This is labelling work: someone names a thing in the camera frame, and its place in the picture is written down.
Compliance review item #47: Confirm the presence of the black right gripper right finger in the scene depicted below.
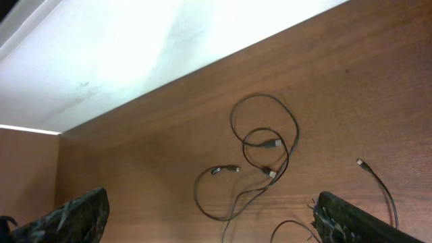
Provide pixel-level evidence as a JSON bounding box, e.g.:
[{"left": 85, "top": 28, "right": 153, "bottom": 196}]
[{"left": 313, "top": 191, "right": 421, "bottom": 243}]

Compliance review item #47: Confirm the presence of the black cable micro usb end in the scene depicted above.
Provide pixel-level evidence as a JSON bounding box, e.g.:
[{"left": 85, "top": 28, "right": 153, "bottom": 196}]
[{"left": 269, "top": 158, "right": 400, "bottom": 243}]

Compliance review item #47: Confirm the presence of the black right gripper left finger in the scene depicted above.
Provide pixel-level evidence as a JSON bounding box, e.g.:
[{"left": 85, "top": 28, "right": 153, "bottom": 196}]
[{"left": 1, "top": 188, "right": 110, "bottom": 243}]

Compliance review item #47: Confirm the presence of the black cable long loop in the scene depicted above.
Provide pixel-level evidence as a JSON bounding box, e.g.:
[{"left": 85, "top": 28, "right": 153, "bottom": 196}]
[{"left": 192, "top": 93, "right": 300, "bottom": 243}]

